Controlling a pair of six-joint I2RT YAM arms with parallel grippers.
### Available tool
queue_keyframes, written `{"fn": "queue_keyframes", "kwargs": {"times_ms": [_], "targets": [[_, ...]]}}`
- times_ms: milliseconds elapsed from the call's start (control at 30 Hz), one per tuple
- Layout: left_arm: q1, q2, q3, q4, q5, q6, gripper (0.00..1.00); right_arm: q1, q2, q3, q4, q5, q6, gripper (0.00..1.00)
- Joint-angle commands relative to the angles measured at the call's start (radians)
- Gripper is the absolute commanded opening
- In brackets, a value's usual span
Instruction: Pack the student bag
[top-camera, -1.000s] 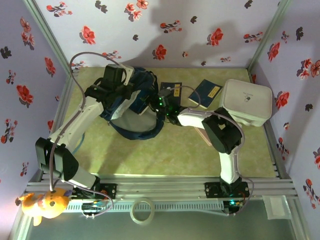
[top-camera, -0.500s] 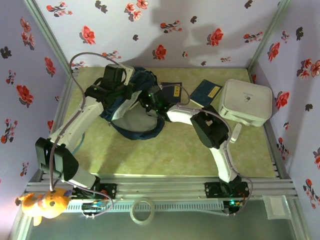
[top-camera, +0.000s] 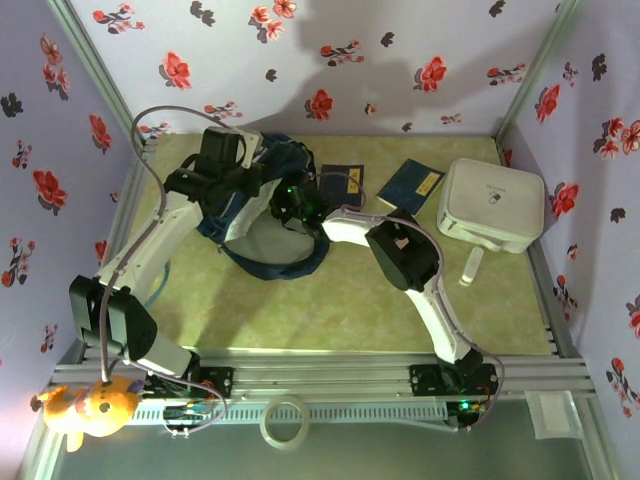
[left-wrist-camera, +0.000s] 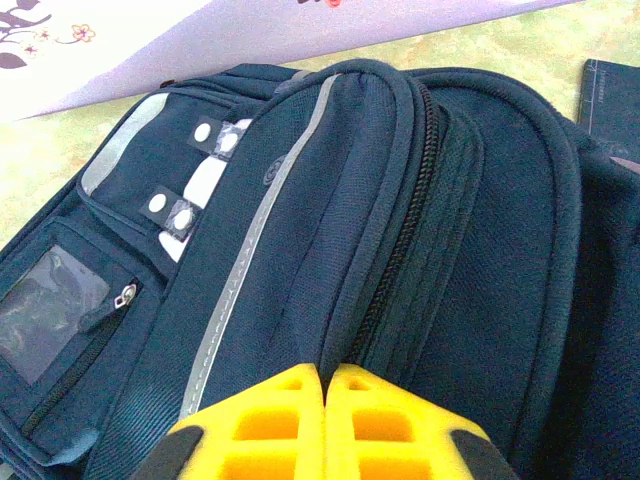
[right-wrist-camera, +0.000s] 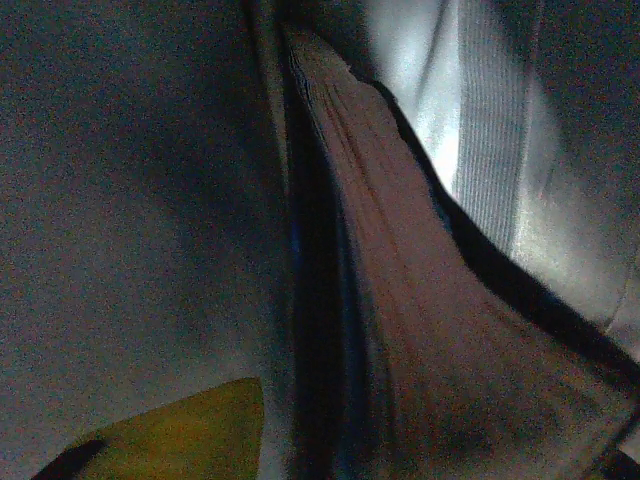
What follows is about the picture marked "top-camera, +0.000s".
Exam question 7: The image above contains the navy book with yellow label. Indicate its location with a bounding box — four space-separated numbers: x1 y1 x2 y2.
375 158 446 217
319 163 367 209

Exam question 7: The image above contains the navy blue backpack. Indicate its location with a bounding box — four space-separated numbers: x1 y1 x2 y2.
195 132 331 282

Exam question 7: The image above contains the green marbled table mat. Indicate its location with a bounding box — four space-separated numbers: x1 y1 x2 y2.
97 133 556 356

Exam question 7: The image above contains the small white tube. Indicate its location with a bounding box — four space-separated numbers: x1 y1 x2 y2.
458 248 485 288

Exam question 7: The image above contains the white zip pouch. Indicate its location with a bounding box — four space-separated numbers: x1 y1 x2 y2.
436 157 546 255

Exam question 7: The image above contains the clear tape roll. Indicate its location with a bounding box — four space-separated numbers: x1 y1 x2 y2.
259 394 310 451

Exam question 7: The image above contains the orange plush toy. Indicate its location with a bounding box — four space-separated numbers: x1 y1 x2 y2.
30 374 146 454

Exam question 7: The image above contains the circuit board with green light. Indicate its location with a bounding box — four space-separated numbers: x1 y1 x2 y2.
449 398 489 416

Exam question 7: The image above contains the white paper packet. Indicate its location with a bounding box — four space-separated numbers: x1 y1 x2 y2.
524 389 584 441

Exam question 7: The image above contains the aluminium side rail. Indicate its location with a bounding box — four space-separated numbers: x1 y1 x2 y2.
57 142 159 366

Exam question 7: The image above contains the grey right arm cable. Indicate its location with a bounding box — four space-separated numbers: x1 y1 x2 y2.
309 170 506 432

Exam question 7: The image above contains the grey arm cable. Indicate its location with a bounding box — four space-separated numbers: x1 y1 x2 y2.
99 104 229 439
309 170 506 432

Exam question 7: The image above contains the aluminium corner post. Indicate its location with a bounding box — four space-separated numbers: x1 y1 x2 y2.
493 0 586 149
44 0 149 151

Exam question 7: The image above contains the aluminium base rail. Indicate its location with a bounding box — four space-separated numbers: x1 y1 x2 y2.
49 347 599 401

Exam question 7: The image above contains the grey left arm cable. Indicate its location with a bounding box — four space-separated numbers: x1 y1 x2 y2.
99 104 229 439

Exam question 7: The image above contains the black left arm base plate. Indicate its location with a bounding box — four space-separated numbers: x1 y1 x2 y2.
144 364 236 401

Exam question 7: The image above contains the white slotted cable duct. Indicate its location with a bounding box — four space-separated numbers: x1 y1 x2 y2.
132 402 448 422

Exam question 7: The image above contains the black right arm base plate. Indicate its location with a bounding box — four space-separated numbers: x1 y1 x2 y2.
408 363 500 399

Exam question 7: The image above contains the small circuit board with wires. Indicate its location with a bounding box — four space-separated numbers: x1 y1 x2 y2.
163 403 214 422

